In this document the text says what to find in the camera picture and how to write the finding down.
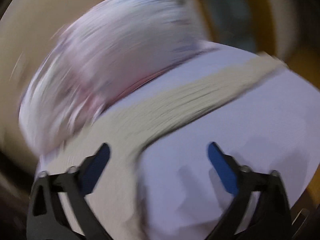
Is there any beige cable-knit sweater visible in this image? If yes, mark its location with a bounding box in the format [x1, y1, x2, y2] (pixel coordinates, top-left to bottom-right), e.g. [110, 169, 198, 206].
[48, 54, 284, 239]

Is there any lavender bed sheet mattress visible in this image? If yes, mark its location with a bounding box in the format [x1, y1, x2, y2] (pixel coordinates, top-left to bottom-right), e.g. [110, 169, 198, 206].
[35, 41, 320, 240]

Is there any right floral pink pillow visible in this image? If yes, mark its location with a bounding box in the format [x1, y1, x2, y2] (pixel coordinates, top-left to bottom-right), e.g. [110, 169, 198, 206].
[19, 0, 214, 155]

